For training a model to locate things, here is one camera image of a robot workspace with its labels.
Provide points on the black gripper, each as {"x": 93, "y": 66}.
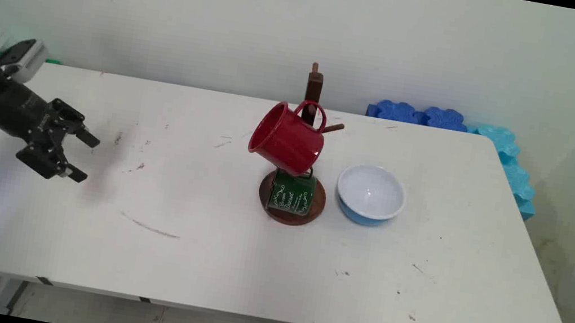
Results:
{"x": 5, "y": 105}

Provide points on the red enamel mug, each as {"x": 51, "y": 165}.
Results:
{"x": 290, "y": 145}

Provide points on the green enamel mug white print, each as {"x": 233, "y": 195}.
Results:
{"x": 291, "y": 193}

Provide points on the dark wooden mug tree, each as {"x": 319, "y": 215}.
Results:
{"x": 314, "y": 86}

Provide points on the blue bowl white inside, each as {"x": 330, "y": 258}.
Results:
{"x": 371, "y": 191}

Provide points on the dark blue foam mat tile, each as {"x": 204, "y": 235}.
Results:
{"x": 419, "y": 116}

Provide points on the light blue foam mat tile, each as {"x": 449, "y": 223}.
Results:
{"x": 514, "y": 172}

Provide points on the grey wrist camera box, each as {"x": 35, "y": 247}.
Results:
{"x": 29, "y": 60}

